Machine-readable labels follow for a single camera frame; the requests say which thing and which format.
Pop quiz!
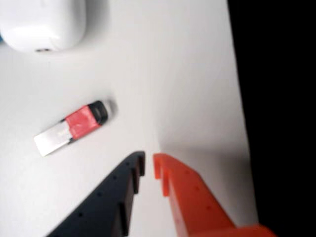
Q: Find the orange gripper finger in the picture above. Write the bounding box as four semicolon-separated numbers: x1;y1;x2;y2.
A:
153;153;277;237

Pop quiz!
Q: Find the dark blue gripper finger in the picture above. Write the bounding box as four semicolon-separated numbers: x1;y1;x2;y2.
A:
45;151;146;237

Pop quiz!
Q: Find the usb stick with red tape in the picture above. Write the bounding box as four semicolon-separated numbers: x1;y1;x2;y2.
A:
34;100;110;157

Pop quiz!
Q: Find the white earbud charging case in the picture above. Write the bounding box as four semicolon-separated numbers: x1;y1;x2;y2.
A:
0;0;87;53

